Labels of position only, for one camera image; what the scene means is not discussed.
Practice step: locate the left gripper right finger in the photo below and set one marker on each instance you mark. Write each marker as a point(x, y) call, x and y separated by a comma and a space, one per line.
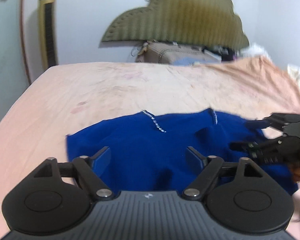
point(220, 180)

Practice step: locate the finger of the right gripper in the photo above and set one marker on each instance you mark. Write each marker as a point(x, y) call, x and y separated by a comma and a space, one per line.
point(266, 152)
point(276, 120)

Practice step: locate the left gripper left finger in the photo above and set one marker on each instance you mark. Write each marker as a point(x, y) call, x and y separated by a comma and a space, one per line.
point(73, 180)

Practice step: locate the blue knit garment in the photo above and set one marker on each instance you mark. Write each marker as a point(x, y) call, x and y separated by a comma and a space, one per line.
point(148, 151)

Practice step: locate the dark clothes pile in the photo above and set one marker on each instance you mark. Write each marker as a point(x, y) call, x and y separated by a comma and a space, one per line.
point(225, 53)

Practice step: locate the right hand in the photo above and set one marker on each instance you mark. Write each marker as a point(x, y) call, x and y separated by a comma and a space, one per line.
point(295, 172)

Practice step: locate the cream crumpled cloth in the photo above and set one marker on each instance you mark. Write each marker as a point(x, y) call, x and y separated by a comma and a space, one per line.
point(294, 73)

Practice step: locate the white crumpled blanket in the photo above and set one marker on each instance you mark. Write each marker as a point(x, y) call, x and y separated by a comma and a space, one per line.
point(254, 50)

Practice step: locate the pink floral bed sheet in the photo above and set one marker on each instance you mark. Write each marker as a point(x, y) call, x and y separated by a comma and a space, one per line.
point(68, 98)

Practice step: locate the white flowered wardrobe door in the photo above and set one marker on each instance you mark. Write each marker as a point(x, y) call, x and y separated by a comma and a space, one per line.
point(13, 77)

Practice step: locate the olive padded headboard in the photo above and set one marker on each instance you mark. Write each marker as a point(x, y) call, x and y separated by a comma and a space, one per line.
point(193, 22)

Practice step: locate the brown patterned pillow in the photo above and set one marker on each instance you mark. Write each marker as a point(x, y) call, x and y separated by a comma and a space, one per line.
point(175, 54)

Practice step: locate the red curved pipe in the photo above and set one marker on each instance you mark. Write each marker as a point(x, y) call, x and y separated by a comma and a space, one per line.
point(22, 41)

